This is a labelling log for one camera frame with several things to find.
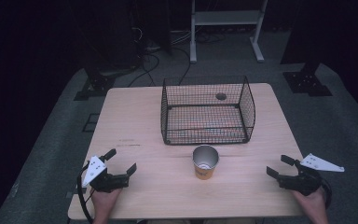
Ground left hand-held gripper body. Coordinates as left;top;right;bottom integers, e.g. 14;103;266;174
81;155;130;193

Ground white metal stand frame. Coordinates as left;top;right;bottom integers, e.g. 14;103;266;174
189;0;269;64

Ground black stand base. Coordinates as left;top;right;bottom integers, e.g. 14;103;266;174
73;66;117;102
282;61;334;98

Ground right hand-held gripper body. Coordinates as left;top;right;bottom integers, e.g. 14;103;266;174
277;152;346;197

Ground black wire mesh basket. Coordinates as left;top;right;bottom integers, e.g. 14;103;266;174
159;75;256;147

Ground black floor cables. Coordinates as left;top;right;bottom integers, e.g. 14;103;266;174
126;26;227;89

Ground person's right hand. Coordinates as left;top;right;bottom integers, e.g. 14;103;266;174
291;186;328;218

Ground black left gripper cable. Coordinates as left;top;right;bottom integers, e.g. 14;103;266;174
76;163;95;224

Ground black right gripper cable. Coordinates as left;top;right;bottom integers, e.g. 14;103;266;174
320;178;333;210

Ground person's left hand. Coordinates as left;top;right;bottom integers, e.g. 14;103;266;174
90;188;123;218

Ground metal cup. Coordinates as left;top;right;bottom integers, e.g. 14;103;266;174
192;144;220;181

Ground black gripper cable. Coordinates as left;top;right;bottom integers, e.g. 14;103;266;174
76;163;95;224
320;178;333;210

